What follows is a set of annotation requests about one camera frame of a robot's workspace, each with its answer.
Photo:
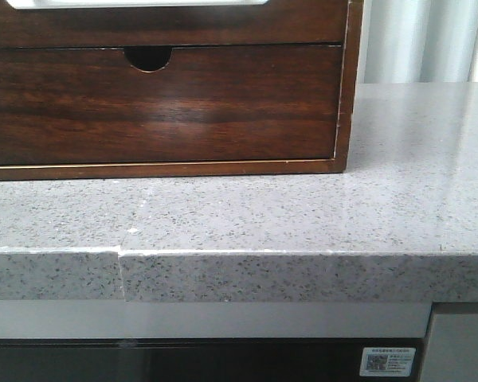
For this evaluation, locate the grey cabinet door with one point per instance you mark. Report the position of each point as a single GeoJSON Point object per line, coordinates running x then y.
{"type": "Point", "coordinates": [451, 348]}

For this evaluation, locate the white plastic tray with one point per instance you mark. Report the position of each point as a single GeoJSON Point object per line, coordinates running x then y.
{"type": "Point", "coordinates": [95, 4]}

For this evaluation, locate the white QR code sticker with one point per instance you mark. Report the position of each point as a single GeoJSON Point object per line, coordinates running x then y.
{"type": "Point", "coordinates": [387, 362]}

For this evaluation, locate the dark wooden drawer cabinet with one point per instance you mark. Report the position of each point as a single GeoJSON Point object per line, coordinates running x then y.
{"type": "Point", "coordinates": [151, 58]}

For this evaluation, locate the dark wooden drawer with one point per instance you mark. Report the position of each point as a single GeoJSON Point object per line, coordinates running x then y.
{"type": "Point", "coordinates": [89, 106]}
{"type": "Point", "coordinates": [270, 23]}

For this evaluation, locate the black glass appliance front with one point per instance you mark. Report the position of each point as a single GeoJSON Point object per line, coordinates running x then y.
{"type": "Point", "coordinates": [195, 359]}

